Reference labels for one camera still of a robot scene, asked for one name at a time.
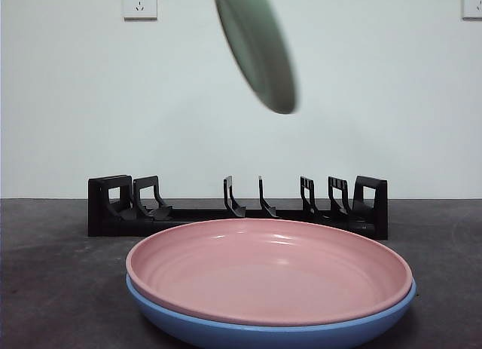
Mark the pink round plate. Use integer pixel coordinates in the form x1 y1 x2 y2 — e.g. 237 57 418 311
125 218 414 326

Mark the green round plate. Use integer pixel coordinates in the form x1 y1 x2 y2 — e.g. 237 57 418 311
212 0 300 115

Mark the blue round plate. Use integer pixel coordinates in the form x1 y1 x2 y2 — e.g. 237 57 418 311
126 273 417 349

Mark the black plastic dish rack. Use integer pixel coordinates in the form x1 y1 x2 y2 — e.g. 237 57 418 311
87 174 389 240

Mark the white wall socket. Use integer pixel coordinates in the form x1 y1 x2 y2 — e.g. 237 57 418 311
462 0 482 20
123 0 158 20

